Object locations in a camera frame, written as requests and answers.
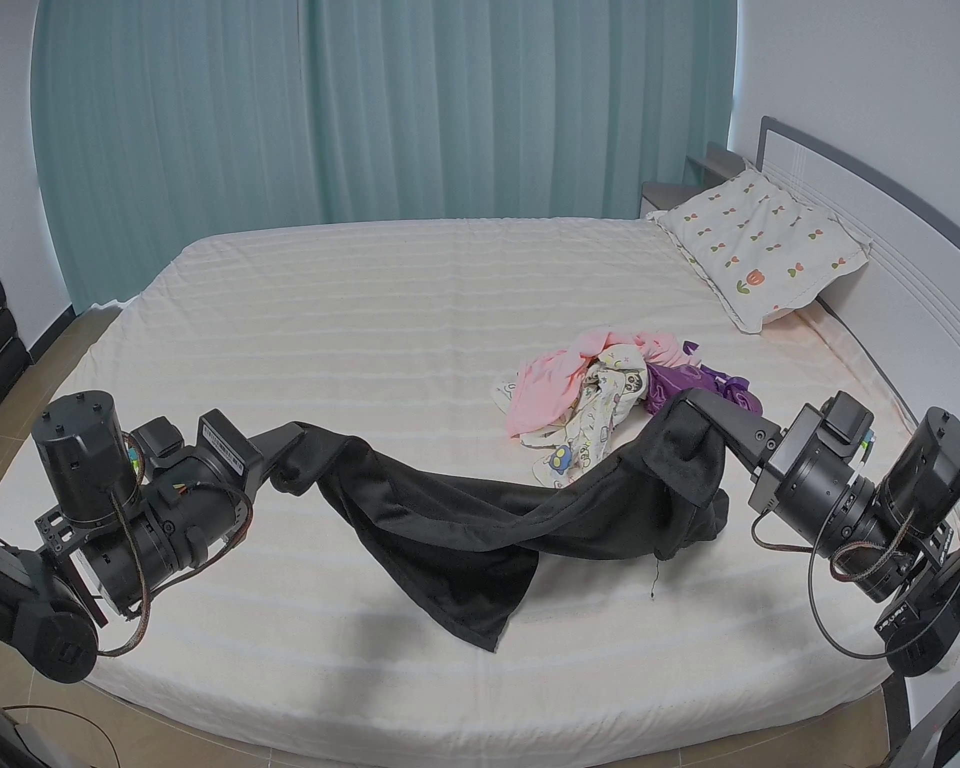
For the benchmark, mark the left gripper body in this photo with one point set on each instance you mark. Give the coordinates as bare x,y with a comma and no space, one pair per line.
195,517

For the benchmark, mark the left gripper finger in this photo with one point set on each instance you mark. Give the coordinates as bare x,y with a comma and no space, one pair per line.
279,441

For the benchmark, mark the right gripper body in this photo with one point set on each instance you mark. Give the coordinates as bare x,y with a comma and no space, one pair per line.
802,480

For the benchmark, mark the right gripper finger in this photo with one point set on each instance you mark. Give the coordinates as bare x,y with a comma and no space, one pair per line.
742,427

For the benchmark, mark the black T-shirt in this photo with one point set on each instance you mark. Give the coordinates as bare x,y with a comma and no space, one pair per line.
450,525

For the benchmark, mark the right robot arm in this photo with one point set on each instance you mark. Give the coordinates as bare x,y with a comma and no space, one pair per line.
926,465

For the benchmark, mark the purple garment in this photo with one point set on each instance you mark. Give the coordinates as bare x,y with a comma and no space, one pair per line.
667,382

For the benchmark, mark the white printed garment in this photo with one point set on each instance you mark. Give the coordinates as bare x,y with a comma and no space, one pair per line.
600,420

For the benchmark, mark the bed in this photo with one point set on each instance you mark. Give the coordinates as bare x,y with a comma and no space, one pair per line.
375,300

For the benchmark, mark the white printed pillow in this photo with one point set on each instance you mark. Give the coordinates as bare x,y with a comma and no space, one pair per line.
757,240

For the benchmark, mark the pink garment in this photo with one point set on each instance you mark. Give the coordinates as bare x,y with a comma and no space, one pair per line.
544,390

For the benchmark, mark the grey bedside table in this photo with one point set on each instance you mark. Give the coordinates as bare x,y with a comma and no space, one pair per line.
671,196

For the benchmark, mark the black chest of drawers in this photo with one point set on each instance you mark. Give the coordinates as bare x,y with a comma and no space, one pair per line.
11,345

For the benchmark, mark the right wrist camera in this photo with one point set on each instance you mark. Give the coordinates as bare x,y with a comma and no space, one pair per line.
847,424

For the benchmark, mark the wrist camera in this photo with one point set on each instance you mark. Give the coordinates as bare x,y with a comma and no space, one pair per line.
847,424
159,446

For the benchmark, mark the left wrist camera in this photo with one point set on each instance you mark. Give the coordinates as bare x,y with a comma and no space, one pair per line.
159,446

